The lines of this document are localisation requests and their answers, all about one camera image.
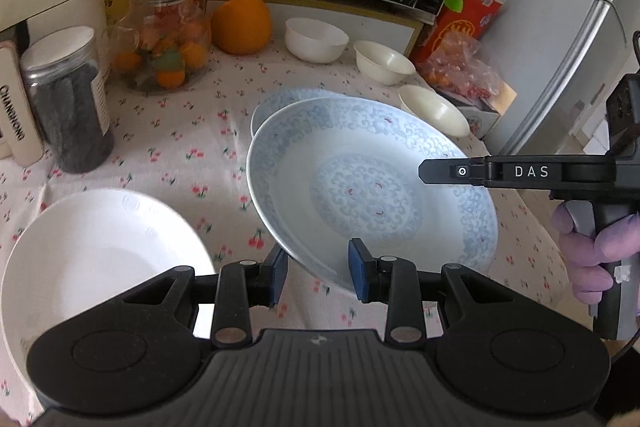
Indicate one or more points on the white plate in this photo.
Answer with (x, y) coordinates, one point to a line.
(100, 257)

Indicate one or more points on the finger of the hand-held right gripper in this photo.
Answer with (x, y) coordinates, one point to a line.
(450, 172)

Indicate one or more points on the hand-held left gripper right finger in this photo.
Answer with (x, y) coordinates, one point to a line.
(360, 272)

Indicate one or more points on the large white bowl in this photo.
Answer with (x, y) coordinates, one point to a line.
(315, 39)

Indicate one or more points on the blue patterned plate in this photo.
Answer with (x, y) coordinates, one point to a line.
(350, 152)
(280, 104)

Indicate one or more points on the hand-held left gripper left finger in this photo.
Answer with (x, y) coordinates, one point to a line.
(277, 279)

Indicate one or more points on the person's right hand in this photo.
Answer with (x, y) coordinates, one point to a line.
(582, 267)

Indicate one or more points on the small cream bowl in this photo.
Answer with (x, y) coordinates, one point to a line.
(430, 109)
(382, 62)

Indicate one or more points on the cherry print tablecloth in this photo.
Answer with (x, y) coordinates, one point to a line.
(175, 132)

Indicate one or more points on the plastic bag of small oranges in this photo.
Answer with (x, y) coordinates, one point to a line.
(450, 67)

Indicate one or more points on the clear jar with dark contents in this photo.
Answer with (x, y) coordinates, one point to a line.
(70, 107)

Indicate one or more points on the glass jar of small oranges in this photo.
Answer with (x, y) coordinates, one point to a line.
(160, 47)

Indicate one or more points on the red cardboard box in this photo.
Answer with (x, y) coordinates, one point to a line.
(472, 19)

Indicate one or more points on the large orange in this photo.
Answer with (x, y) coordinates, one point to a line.
(240, 24)

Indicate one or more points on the silver refrigerator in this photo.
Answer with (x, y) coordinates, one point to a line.
(560, 32)

